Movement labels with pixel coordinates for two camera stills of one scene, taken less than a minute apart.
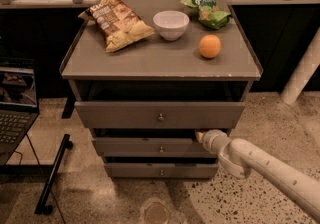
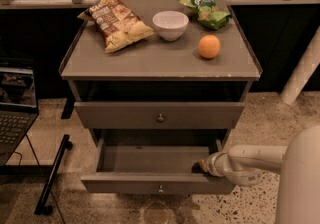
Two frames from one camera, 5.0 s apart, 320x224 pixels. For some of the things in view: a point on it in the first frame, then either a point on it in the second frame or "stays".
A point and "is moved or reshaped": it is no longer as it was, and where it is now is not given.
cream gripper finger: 200,136 -> 204,165
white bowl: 171,24 stays
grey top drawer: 160,114 stays
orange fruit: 210,46 stays
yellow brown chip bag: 118,25 stays
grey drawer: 150,148 is moved or reshaped
